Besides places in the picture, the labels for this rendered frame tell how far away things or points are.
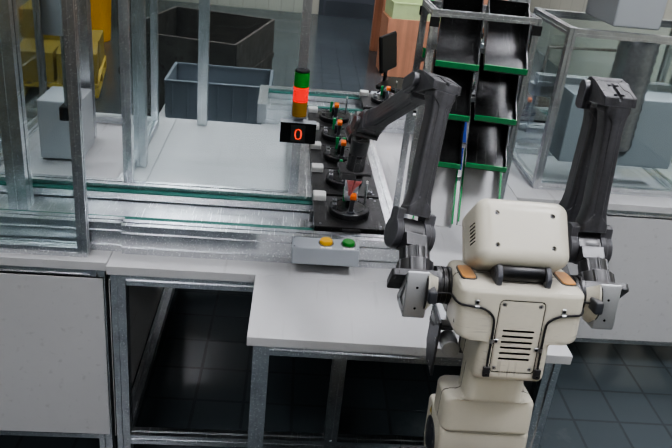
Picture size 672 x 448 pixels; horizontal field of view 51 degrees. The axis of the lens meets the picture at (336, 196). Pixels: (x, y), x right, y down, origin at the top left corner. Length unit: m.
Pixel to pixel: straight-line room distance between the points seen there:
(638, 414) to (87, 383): 2.29
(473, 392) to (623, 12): 1.85
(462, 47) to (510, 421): 1.12
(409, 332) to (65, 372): 1.17
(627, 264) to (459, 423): 1.74
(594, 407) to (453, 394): 1.70
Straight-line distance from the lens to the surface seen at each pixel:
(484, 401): 1.75
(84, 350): 2.47
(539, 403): 2.19
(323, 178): 2.62
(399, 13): 7.95
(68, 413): 2.65
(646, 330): 3.60
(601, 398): 3.46
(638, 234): 3.30
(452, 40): 2.28
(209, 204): 2.48
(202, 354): 3.27
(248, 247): 2.23
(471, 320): 1.55
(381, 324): 2.02
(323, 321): 2.00
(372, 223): 2.32
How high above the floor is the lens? 2.00
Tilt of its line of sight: 24 degrees down
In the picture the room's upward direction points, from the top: 6 degrees clockwise
